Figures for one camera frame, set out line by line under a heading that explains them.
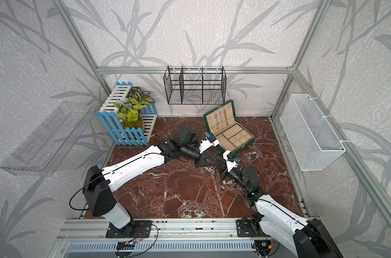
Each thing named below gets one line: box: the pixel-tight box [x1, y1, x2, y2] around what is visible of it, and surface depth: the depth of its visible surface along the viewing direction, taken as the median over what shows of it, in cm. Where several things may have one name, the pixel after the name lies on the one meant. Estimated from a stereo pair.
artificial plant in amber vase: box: [112, 86, 156, 129], surface depth 98 cm
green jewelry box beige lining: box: [203, 99, 256, 153], surface depth 105 cm
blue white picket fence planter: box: [95, 81, 158, 146], surface depth 100 cm
